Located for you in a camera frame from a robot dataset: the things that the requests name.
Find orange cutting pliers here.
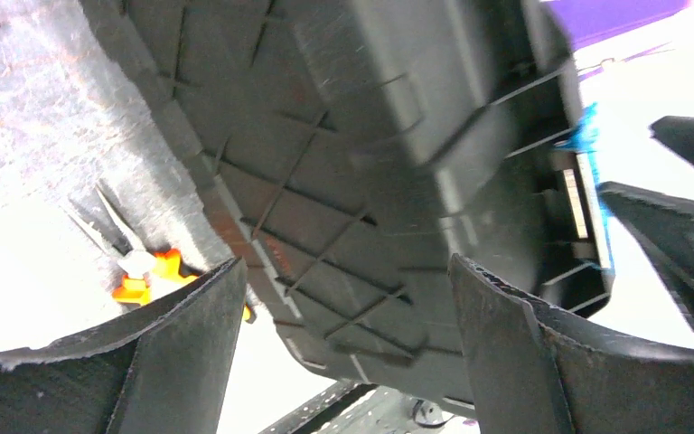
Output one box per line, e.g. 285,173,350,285
65,182,254,325

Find purple plastic scraper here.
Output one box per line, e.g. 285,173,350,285
542,0,691,80

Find black plastic toolbox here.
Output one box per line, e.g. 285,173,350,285
77,0,617,420

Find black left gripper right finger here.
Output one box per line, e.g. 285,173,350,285
449,254,694,433

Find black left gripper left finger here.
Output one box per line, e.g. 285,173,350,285
0,259,248,433

